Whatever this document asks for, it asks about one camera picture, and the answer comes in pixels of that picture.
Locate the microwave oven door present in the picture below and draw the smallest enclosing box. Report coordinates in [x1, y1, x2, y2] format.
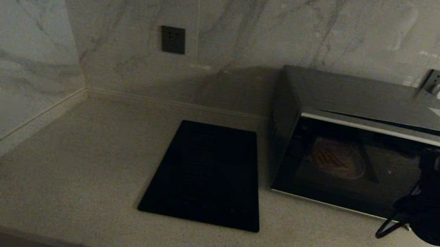
[269, 105, 440, 230]

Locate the purple plate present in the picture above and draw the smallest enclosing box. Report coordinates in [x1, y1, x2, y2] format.
[305, 136, 369, 183]

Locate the silver microwave oven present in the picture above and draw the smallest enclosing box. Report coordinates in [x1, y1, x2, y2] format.
[257, 64, 440, 230]

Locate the black induction cooktop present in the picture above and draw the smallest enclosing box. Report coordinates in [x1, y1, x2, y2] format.
[137, 115, 275, 233]

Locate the dark wall switch panel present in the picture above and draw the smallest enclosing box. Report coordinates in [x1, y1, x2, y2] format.
[158, 25, 189, 55]

